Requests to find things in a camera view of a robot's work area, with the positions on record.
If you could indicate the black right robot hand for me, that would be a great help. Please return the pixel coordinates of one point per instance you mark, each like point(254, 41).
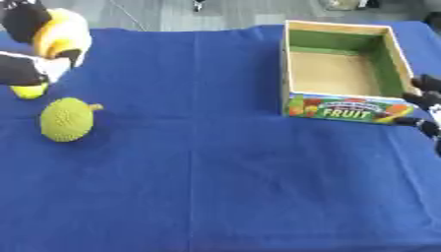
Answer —
point(428, 98)

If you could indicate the cardboard box with green inside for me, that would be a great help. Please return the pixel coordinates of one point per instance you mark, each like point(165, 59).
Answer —
point(339, 70)

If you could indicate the green spiky toy durian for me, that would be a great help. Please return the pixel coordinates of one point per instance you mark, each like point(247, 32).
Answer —
point(66, 120)

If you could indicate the black white yellow penguin plush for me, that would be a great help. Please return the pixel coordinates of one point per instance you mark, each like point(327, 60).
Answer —
point(52, 39)

